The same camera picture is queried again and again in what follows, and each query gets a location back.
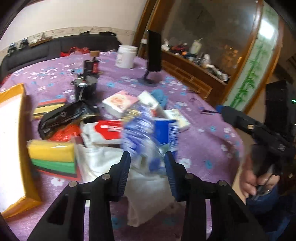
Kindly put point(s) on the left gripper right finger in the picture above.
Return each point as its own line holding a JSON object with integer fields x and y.
{"x": 176, "y": 176}

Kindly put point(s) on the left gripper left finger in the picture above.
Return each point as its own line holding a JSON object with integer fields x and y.
{"x": 119, "y": 175}

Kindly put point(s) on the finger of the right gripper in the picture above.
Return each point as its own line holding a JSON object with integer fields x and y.
{"x": 220, "y": 109}

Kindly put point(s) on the white towel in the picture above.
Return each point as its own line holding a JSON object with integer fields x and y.
{"x": 147, "y": 195}

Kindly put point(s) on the white yellow tissue pack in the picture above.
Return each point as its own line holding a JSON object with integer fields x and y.
{"x": 175, "y": 114}

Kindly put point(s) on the red white wipes pack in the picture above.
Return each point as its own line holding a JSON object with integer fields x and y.
{"x": 101, "y": 133}

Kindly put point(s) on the blue white tissue pack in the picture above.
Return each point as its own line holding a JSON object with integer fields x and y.
{"x": 147, "y": 139}

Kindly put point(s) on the yellow green sponge pack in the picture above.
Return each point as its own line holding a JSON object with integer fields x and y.
{"x": 55, "y": 158}

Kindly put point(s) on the blue cloth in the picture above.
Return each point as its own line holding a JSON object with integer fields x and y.
{"x": 160, "y": 97}

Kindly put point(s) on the pink pig tissue pack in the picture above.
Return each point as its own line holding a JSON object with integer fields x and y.
{"x": 118, "y": 103}

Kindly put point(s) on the black snack bag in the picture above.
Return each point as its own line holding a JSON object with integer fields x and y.
{"x": 72, "y": 113}

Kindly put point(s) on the red plastic bag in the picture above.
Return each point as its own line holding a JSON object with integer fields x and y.
{"x": 65, "y": 134}

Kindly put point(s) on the floral tissue pack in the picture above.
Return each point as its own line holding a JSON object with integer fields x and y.
{"x": 147, "y": 99}

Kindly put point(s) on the striped sponge pack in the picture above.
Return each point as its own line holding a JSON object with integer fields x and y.
{"x": 47, "y": 106}

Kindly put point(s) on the person right hand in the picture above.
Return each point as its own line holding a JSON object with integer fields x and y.
{"x": 249, "y": 181}

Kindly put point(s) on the wooden sideboard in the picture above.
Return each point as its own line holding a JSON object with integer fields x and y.
{"x": 207, "y": 86}

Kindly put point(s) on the purple floral tablecloth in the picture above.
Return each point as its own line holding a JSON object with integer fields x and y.
{"x": 210, "y": 148}

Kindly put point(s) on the white bottle on sideboard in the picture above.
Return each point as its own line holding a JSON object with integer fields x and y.
{"x": 196, "y": 47}

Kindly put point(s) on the black phone on stand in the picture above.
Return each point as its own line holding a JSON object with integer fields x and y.
{"x": 154, "y": 61}

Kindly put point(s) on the black cylinder device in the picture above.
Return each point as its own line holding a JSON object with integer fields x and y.
{"x": 85, "y": 87}

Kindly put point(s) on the yellow cardboard box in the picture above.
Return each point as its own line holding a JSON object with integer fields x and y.
{"x": 18, "y": 189}

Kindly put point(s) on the white plastic jar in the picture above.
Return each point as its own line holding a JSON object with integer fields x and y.
{"x": 125, "y": 56}

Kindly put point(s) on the red bag on sofa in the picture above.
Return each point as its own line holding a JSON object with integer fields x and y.
{"x": 83, "y": 50}

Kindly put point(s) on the black leather sofa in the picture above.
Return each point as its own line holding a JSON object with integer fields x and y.
{"x": 50, "y": 50}

